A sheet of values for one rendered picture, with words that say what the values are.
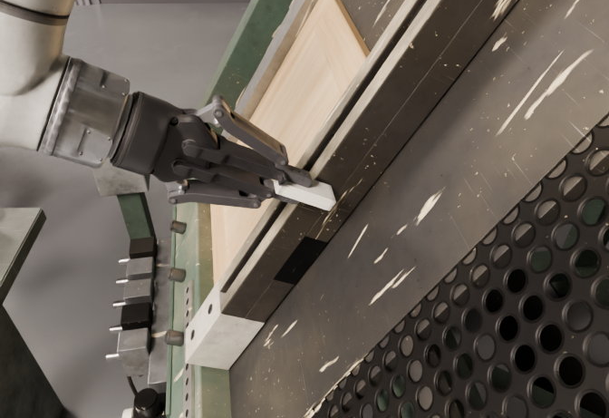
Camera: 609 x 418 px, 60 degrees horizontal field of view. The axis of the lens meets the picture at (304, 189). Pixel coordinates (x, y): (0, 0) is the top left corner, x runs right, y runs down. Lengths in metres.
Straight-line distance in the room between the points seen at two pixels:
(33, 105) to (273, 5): 0.81
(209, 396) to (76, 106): 0.51
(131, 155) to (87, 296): 1.75
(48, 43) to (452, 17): 0.36
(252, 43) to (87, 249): 1.41
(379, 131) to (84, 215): 2.10
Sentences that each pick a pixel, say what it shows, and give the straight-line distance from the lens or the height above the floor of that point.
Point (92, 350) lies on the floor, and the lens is 2.07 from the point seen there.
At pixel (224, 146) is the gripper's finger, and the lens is 0.54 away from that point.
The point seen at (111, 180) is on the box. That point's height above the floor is 0.80.
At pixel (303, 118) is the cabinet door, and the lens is 0.83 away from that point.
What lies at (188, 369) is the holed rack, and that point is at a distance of 0.88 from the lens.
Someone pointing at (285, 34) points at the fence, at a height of 1.23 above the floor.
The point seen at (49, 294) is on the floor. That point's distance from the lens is 2.30.
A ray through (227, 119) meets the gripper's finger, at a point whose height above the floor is 1.36.
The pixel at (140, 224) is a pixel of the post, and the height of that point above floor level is 0.62.
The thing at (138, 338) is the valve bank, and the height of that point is 0.76.
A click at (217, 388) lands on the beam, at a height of 0.89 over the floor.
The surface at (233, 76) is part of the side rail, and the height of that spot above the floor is 1.02.
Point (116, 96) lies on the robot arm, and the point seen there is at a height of 1.40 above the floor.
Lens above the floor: 1.63
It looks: 41 degrees down
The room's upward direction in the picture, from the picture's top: straight up
